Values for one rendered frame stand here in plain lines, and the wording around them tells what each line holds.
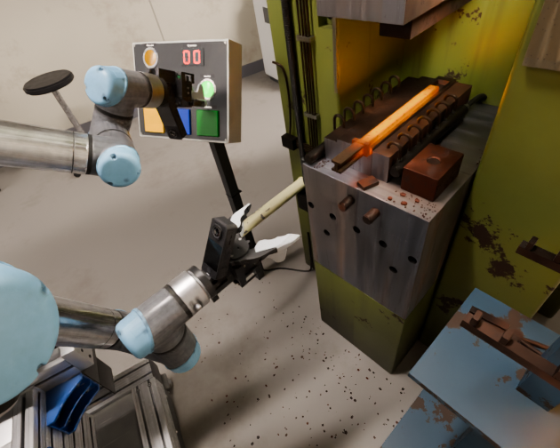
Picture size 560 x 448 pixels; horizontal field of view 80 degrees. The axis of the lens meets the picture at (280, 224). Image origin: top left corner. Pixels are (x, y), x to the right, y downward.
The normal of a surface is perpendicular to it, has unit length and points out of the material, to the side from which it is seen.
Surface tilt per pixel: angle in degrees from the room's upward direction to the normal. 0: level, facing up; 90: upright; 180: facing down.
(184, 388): 0
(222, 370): 0
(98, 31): 90
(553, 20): 90
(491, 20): 90
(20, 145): 70
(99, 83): 60
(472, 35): 90
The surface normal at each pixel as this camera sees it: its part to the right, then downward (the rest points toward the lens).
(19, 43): 0.48, 0.58
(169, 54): -0.37, 0.27
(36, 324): 0.96, -0.01
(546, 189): -0.70, 0.58
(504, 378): -0.15, -0.69
